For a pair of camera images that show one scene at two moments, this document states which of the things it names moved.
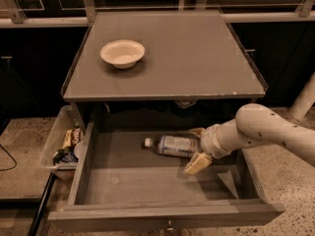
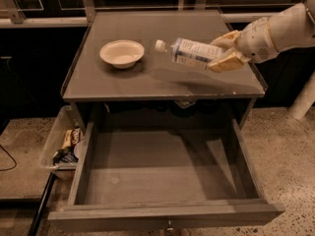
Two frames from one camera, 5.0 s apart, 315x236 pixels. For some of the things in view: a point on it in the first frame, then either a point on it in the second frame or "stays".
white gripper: x=208 y=143 -> x=255 y=43
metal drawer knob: x=169 y=226 stays
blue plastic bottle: x=174 y=146 -> x=190 y=52
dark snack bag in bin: x=65 y=155 stays
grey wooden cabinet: x=195 y=70 stays
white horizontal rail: x=86 y=21 stays
